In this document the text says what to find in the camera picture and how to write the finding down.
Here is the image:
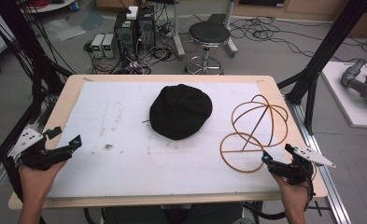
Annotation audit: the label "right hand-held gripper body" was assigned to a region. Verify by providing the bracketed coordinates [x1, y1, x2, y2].
[267, 146, 337, 185]

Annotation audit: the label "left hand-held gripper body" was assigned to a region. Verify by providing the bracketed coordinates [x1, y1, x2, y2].
[7, 125, 76, 172]

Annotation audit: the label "wooden hoop hat stand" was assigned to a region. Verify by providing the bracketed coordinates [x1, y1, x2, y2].
[219, 93, 289, 174]

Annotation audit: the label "black cap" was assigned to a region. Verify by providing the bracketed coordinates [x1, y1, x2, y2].
[148, 83, 214, 141]

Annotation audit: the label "person's right hand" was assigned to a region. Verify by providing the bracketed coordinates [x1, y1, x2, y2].
[270, 172, 310, 213]

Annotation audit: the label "person's left hand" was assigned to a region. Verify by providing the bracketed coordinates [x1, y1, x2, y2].
[18, 160, 68, 201]

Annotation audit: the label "white table mat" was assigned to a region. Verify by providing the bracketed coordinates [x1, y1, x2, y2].
[48, 80, 282, 199]

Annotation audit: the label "white board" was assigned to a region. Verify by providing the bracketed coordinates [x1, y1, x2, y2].
[320, 60, 367, 130]

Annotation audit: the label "grey power supply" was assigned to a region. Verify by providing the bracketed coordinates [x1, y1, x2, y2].
[90, 33, 106, 59]
[102, 33, 117, 59]

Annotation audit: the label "clear plastic sheet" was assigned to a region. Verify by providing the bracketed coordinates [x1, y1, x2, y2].
[43, 18, 87, 42]

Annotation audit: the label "person's dark trousers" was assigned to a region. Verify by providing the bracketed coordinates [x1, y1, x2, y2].
[102, 203, 245, 224]

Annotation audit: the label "black computer tower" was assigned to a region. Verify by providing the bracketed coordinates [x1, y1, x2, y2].
[136, 5, 157, 49]
[113, 10, 139, 61]

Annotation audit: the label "white round table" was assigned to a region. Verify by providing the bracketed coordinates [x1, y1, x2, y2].
[18, 0, 77, 14]

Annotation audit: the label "white stand leg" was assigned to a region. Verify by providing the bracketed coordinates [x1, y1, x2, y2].
[171, 0, 186, 61]
[224, 0, 239, 59]

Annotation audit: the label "black round stool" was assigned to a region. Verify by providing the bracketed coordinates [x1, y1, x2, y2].
[185, 21, 232, 76]

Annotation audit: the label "white box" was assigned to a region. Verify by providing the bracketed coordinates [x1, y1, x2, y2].
[125, 6, 140, 21]

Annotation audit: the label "aluminium rail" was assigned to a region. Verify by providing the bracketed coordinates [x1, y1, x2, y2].
[284, 95, 353, 224]

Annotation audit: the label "black metal frame post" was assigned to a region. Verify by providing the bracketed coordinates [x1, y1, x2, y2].
[276, 0, 367, 135]
[0, 0, 77, 132]

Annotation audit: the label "tangle of floor cables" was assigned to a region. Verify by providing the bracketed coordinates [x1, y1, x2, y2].
[83, 6, 176, 76]

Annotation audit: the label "black floor cables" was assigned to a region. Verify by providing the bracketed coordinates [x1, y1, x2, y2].
[229, 16, 367, 64]

